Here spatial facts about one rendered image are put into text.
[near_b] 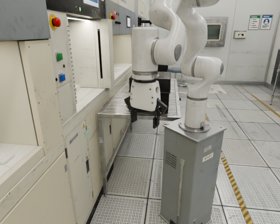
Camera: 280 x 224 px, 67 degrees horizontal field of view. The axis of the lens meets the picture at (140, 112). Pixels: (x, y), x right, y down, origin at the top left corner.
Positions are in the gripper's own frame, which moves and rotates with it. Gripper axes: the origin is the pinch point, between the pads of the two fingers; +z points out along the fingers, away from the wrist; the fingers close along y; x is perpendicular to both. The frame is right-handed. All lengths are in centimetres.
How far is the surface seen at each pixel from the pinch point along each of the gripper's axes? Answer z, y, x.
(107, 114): 26, 59, -47
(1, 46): -25, 51, 18
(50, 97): -2.8, 46.4, 4.5
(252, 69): 61, 14, -553
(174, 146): 36, 8, -49
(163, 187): 73, 15, -51
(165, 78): 0, 26, -69
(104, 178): 81, 65, -44
